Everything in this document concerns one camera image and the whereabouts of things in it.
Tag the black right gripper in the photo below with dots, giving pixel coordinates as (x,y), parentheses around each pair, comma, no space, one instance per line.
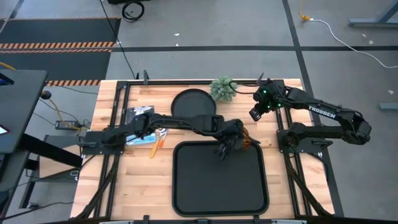
(269,96)

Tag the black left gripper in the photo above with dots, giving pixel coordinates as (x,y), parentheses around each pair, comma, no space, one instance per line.
(231,132)

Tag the amber faceted cup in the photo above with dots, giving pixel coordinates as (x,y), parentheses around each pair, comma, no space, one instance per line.
(247,141)

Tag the black round plate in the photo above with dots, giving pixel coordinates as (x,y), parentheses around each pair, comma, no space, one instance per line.
(192,102)

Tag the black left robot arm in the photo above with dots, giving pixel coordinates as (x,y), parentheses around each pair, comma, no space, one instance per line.
(186,121)

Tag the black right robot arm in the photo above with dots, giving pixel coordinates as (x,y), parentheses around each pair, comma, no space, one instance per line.
(323,112)

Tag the black rectangular tray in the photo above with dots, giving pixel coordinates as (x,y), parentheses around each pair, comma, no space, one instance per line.
(217,186)

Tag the green artificial plant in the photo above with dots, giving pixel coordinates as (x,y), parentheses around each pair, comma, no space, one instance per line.
(221,88)

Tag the grey metal block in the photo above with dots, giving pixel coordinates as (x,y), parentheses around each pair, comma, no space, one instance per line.
(388,106)

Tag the grey metal table leg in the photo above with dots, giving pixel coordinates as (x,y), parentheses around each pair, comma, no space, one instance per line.
(373,22)

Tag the black power adapter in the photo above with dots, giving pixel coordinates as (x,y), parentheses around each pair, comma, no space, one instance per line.
(66,125)

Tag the black round knob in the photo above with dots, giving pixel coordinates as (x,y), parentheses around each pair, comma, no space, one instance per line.
(45,95)

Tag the black hazard striped floor mat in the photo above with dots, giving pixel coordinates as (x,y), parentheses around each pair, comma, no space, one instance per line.
(62,31)
(56,65)

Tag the black desk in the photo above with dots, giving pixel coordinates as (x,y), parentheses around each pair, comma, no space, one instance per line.
(18,109)

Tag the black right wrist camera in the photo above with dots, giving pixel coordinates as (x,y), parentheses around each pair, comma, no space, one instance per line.
(255,114)

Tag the black metal table frame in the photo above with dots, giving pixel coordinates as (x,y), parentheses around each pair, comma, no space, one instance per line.
(186,82)

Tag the silver aluminium bracket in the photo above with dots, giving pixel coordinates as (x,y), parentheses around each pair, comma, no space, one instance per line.
(116,222)
(289,222)

